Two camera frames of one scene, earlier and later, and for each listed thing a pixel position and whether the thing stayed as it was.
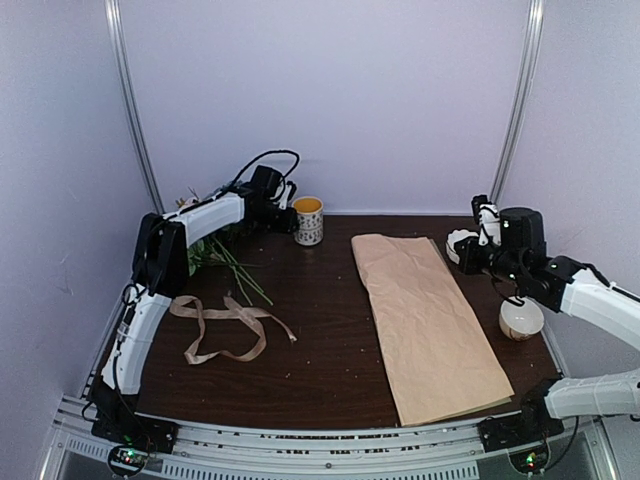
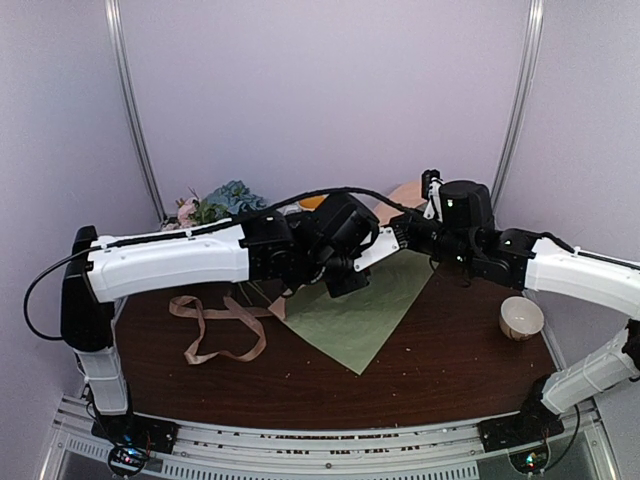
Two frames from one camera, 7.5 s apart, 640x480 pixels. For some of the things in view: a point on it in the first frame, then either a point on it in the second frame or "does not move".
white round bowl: x=520 y=322 does not move
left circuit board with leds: x=127 y=460 does not move
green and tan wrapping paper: x=440 y=360 -> x=351 y=328
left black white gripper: x=288 y=225 -> x=343 y=288
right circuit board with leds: x=530 y=461 does not move
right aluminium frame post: x=533 y=34 does not move
